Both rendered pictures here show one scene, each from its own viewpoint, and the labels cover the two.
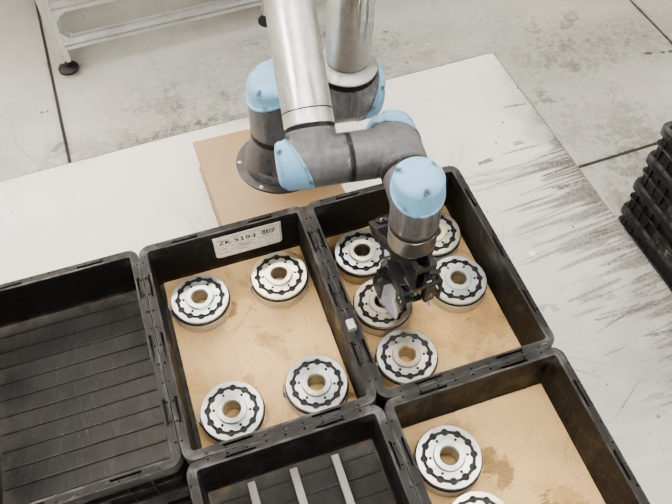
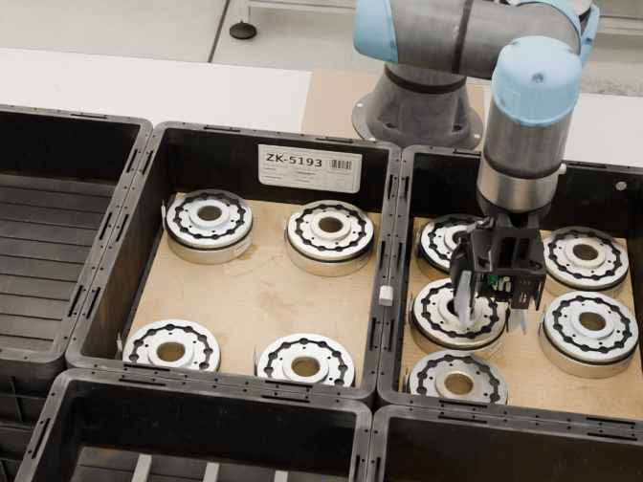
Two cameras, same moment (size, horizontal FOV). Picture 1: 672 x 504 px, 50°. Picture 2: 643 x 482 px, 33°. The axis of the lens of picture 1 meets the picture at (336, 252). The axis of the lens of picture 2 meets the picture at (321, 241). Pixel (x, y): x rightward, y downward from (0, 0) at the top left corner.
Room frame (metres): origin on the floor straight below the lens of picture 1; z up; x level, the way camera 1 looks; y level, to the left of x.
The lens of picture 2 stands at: (-0.19, -0.27, 1.73)
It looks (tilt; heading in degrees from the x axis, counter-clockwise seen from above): 42 degrees down; 23
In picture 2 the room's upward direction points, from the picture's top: 2 degrees clockwise
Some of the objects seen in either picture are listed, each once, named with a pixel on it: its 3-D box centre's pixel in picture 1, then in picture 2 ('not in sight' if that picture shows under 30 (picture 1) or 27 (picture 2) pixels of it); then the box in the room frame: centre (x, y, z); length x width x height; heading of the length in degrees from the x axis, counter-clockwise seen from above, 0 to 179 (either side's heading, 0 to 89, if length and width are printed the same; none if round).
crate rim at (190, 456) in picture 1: (250, 322); (251, 249); (0.58, 0.14, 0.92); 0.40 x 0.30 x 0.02; 18
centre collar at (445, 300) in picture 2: (382, 301); (459, 308); (0.65, -0.08, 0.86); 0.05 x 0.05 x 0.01
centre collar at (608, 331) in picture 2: (458, 278); (591, 322); (0.70, -0.22, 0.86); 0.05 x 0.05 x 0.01
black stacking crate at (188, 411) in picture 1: (254, 337); (252, 282); (0.58, 0.14, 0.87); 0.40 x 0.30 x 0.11; 18
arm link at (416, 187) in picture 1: (416, 198); (532, 104); (0.65, -0.12, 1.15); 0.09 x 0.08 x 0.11; 12
